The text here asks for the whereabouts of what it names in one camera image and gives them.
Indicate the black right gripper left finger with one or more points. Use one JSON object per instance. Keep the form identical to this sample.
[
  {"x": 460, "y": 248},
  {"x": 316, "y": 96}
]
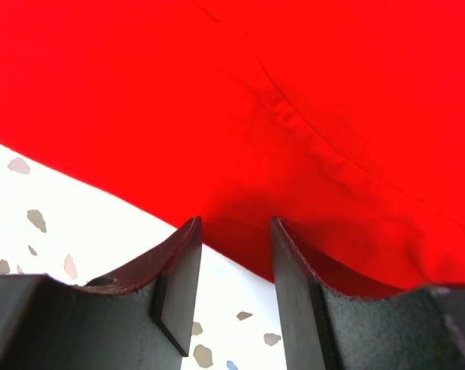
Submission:
[{"x": 138, "y": 316}]

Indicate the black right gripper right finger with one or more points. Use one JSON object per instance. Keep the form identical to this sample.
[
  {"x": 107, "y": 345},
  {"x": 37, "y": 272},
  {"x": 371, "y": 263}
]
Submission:
[{"x": 333, "y": 317}]

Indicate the red t-shirt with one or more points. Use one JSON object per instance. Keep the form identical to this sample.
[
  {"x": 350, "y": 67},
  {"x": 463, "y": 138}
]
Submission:
[{"x": 344, "y": 118}]

